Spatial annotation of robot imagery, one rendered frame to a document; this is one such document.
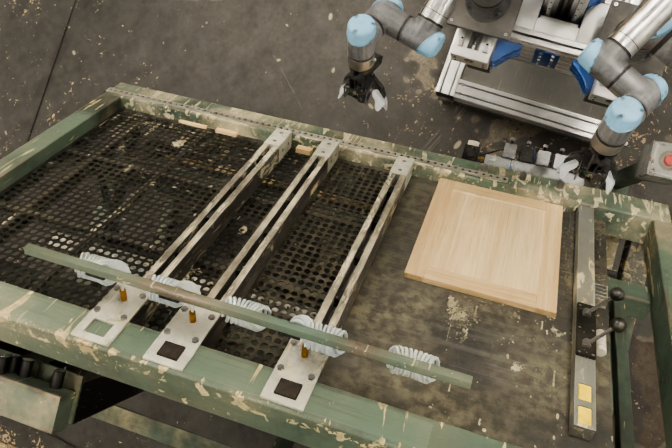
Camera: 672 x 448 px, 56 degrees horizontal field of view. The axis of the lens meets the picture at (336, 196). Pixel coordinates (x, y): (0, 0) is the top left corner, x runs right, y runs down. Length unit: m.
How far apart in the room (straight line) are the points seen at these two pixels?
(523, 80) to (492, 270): 1.34
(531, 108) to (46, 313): 2.21
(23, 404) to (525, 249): 1.49
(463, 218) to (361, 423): 0.96
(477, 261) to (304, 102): 1.71
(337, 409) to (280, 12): 2.55
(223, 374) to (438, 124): 2.11
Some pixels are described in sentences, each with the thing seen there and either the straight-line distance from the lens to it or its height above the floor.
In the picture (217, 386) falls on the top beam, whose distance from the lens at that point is 1.48.
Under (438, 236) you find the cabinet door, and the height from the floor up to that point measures 1.18.
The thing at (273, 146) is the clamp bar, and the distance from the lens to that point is 2.34.
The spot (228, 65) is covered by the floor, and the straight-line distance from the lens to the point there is 3.62.
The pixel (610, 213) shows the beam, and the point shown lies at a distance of 2.38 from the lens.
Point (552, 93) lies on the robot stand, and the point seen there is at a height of 0.21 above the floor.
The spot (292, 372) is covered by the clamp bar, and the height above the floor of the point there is 1.84.
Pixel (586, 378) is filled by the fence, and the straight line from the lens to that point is 1.74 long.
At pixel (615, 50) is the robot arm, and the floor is 1.62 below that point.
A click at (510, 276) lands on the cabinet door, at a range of 1.98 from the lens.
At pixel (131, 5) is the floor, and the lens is 3.98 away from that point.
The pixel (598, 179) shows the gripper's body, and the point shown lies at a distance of 1.78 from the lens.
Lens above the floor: 3.24
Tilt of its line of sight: 77 degrees down
